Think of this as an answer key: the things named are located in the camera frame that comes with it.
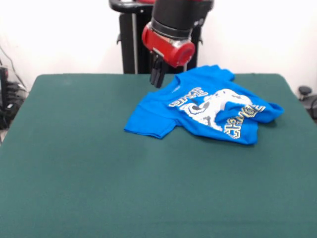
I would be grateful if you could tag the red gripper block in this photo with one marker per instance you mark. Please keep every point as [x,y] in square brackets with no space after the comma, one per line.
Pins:
[166,47]

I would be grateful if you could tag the blue printed t-shirt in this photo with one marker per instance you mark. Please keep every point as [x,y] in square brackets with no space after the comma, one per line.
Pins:
[210,119]

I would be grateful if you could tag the dark green table cloth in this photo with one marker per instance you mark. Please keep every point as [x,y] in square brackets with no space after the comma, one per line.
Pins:
[123,186]

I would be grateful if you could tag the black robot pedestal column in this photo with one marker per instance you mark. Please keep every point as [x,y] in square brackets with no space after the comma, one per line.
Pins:
[128,44]

